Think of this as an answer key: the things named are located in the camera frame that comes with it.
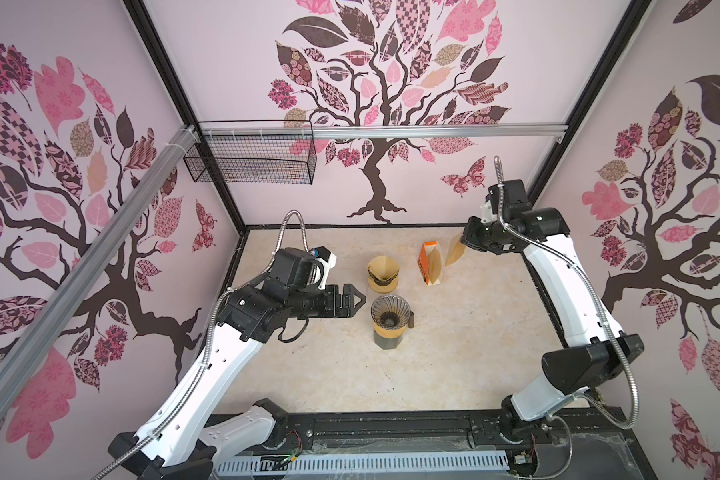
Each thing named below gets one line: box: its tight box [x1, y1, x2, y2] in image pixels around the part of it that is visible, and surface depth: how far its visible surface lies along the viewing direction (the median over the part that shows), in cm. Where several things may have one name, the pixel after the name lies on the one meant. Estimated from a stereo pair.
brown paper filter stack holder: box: [417, 240, 442, 286], surface depth 103 cm
